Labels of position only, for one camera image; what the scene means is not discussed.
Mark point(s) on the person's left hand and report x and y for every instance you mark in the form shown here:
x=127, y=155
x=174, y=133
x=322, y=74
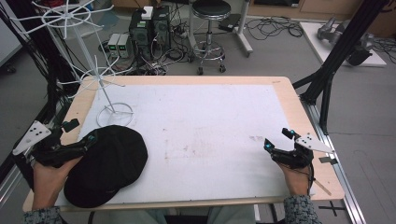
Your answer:
x=48, y=183

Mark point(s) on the white table mat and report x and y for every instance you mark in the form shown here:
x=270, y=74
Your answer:
x=202, y=124

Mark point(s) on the black round stool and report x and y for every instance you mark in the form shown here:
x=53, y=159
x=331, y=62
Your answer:
x=211, y=9

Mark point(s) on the black tape strip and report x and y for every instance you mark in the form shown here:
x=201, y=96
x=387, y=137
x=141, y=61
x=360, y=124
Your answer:
x=328, y=160

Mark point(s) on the black flat box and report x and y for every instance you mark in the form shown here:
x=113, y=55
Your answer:
x=229, y=22

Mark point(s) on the person's legs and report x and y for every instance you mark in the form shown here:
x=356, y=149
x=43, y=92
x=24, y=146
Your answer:
x=186, y=216

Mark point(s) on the thin wooden stick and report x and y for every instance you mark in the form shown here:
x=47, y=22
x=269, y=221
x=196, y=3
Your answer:
x=323, y=187

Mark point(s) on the white box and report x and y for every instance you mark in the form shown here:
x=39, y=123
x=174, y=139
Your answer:
x=147, y=12

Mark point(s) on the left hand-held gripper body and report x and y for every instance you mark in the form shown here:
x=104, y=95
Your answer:
x=46, y=154

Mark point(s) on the aluminium rail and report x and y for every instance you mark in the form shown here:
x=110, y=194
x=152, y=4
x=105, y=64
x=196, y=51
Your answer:
x=342, y=174

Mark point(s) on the grey robot part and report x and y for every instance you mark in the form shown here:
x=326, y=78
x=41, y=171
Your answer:
x=330, y=31

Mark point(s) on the white table leg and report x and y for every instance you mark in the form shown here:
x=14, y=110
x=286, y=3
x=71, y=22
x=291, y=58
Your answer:
x=244, y=37

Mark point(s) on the grey power supply unit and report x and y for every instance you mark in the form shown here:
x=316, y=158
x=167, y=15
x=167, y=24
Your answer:
x=113, y=45
x=124, y=46

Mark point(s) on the black computer tower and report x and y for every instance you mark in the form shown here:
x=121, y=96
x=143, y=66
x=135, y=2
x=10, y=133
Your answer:
x=162, y=28
x=140, y=34

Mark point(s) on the black metal frame stand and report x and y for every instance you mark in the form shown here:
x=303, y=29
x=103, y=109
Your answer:
x=339, y=53

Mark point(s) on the person's right hand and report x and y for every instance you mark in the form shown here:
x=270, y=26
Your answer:
x=295, y=182

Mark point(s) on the white floor board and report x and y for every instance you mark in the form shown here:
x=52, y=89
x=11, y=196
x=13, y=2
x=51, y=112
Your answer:
x=314, y=43

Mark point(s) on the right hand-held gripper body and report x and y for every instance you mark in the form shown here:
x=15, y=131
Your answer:
x=295, y=157

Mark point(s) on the black cap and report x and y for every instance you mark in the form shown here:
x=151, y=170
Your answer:
x=109, y=168

